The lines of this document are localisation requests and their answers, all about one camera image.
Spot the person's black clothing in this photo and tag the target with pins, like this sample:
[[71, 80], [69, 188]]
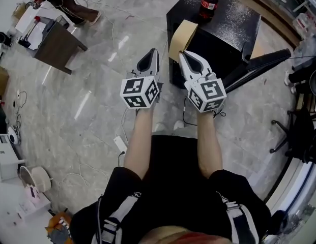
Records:
[[173, 187]]

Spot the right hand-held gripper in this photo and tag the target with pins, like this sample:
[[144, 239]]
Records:
[[208, 95]]

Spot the cola bottle with red cap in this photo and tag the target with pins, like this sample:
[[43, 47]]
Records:
[[208, 5]]

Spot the black office chair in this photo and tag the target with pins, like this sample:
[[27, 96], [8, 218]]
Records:
[[300, 136]]

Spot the black mini fridge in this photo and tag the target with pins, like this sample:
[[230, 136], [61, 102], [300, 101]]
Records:
[[231, 32]]

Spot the person's left forearm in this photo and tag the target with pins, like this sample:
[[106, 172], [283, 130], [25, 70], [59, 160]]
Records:
[[140, 144]]

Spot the round white device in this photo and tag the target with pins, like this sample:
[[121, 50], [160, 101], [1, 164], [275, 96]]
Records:
[[13, 136]]

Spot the person's left white shoe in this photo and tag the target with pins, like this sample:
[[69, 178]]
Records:
[[159, 127]]

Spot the person's right white shoe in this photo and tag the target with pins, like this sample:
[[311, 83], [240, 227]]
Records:
[[178, 125]]

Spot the white power strip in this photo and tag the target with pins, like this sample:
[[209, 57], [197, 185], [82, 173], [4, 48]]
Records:
[[120, 144]]

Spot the black device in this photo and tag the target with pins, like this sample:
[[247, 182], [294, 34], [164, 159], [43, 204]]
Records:
[[2, 36]]

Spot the person's right forearm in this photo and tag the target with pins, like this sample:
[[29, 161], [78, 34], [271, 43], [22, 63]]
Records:
[[210, 144]]

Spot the tan container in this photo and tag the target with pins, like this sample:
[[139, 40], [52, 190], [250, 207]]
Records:
[[180, 38]]

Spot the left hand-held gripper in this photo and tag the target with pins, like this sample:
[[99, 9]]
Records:
[[137, 93]]

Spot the person's white shoe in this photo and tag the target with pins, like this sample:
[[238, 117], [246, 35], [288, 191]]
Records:
[[159, 127], [178, 125]]

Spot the brown cardboard box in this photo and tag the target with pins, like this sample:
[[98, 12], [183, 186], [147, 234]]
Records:
[[0, 79]]

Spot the white box appliance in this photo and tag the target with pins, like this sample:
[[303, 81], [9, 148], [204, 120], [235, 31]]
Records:
[[5, 156]]

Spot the orange bag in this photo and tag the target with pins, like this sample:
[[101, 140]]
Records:
[[59, 227]]

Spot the pink bag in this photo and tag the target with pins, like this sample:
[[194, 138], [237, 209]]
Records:
[[32, 193]]

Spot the beige round pot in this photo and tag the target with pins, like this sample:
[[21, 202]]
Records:
[[39, 178]]

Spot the white printer with paper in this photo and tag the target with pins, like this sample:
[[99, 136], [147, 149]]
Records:
[[33, 29]]

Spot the dark wooden side table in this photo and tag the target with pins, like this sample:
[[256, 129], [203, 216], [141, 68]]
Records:
[[56, 44]]

